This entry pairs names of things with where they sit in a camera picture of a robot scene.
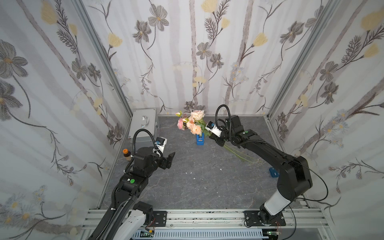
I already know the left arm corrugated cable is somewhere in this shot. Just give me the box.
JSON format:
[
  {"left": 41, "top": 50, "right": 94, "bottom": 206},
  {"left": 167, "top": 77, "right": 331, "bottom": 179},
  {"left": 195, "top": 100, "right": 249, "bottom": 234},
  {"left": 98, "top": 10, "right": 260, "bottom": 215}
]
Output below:
[{"left": 124, "top": 128, "right": 164, "bottom": 175}]

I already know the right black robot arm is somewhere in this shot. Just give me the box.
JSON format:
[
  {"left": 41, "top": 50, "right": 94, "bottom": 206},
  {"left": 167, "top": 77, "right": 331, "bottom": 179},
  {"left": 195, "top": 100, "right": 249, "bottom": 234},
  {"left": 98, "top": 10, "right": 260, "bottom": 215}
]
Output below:
[{"left": 206, "top": 116, "right": 313, "bottom": 225}]

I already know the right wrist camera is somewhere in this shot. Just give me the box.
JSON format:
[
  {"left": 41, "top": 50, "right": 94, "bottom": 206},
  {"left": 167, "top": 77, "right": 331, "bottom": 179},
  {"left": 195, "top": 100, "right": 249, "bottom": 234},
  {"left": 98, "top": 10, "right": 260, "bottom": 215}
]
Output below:
[{"left": 205, "top": 121, "right": 222, "bottom": 138}]

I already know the blue tape dispenser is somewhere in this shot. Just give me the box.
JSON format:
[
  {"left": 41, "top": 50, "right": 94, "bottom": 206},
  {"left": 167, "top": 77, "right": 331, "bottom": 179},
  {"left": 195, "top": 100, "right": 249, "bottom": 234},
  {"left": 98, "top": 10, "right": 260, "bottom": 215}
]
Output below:
[{"left": 196, "top": 133, "right": 205, "bottom": 146}]

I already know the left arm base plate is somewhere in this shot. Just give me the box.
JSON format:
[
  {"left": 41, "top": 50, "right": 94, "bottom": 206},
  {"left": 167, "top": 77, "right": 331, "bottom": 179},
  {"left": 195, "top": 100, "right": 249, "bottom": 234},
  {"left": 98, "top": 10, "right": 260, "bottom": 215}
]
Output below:
[{"left": 145, "top": 211, "right": 168, "bottom": 228}]

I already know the brown bottle orange cap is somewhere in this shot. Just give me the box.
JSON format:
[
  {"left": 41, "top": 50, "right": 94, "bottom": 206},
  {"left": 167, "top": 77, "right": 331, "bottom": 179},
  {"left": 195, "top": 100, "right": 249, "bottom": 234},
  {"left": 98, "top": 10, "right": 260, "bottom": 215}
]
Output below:
[{"left": 123, "top": 149, "right": 132, "bottom": 162}]

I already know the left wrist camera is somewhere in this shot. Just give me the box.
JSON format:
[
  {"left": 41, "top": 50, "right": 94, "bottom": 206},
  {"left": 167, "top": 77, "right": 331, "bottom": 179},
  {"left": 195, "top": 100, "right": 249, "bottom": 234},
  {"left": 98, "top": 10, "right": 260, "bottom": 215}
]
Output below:
[{"left": 155, "top": 137, "right": 167, "bottom": 153}]

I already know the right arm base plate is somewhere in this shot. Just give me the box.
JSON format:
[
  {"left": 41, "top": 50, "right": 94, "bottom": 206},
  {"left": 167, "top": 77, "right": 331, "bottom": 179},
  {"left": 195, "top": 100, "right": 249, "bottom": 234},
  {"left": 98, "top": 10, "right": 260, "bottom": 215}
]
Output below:
[{"left": 243, "top": 210, "right": 286, "bottom": 228}]

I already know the pink rose bouquet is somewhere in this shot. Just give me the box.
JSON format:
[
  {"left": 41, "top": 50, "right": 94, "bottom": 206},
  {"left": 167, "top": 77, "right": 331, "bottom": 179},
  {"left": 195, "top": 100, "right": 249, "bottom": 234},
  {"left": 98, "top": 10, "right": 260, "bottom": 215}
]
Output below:
[{"left": 175, "top": 110, "right": 257, "bottom": 164}]

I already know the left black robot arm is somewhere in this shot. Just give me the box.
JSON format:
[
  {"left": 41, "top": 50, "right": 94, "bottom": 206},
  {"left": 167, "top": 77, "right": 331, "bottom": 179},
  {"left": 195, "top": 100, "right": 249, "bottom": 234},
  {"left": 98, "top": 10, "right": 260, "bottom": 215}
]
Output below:
[{"left": 88, "top": 147, "right": 176, "bottom": 240}]

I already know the silver aluminium case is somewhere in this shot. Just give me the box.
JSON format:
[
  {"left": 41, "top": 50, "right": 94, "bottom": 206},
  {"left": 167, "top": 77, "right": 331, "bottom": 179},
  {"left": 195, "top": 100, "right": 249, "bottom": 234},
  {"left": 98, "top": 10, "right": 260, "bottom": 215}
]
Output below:
[{"left": 128, "top": 109, "right": 159, "bottom": 139}]

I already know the white slotted cable duct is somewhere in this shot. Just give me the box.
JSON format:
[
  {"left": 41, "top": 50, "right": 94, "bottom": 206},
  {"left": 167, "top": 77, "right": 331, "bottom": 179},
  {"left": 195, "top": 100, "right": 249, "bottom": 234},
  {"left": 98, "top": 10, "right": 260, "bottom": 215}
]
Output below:
[{"left": 131, "top": 229, "right": 269, "bottom": 240}]

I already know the aluminium mounting rail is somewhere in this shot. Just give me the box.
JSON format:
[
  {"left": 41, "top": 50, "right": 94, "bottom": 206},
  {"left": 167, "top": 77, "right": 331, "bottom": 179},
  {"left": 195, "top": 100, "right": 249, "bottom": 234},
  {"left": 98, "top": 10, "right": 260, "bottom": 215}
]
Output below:
[{"left": 80, "top": 209, "right": 329, "bottom": 230}]

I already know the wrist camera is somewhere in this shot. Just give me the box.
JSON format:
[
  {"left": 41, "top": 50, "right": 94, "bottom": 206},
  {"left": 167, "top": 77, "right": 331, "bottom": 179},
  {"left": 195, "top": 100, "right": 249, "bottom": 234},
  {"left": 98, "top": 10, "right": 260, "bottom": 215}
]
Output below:
[
  {"left": 205, "top": 121, "right": 222, "bottom": 138},
  {"left": 155, "top": 137, "right": 167, "bottom": 153}
]

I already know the small blue object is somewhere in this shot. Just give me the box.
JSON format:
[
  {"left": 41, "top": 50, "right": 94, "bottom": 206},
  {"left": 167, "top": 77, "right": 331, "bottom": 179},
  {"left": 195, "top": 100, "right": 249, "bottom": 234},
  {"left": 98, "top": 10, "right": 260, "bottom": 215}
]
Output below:
[{"left": 269, "top": 168, "right": 280, "bottom": 178}]

